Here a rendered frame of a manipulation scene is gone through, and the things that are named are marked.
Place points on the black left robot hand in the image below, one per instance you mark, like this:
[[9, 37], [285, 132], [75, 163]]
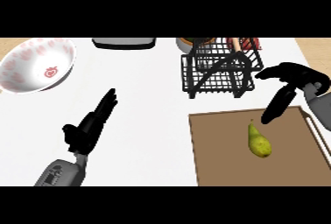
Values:
[[89, 127]]

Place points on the red and tan object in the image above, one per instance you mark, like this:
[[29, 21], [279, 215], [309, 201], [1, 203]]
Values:
[[245, 44]]

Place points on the yellow-green pear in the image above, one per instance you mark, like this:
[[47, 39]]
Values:
[[258, 142]]

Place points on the grey and black appliance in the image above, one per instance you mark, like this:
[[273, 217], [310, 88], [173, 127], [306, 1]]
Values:
[[124, 43]]

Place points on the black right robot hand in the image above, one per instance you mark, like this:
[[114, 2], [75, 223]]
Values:
[[287, 87]]

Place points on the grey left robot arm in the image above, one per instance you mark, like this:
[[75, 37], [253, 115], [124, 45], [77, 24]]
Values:
[[62, 172]]

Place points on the white bowl with pink print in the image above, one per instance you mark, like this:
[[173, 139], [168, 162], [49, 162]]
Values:
[[35, 64]]

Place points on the brown wooden tray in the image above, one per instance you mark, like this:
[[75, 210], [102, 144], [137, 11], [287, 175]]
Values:
[[263, 148]]

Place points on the white pot with plant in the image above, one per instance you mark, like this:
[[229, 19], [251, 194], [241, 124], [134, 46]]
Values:
[[189, 43]]

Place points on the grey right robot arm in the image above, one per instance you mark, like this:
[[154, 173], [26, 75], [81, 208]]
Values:
[[319, 104]]

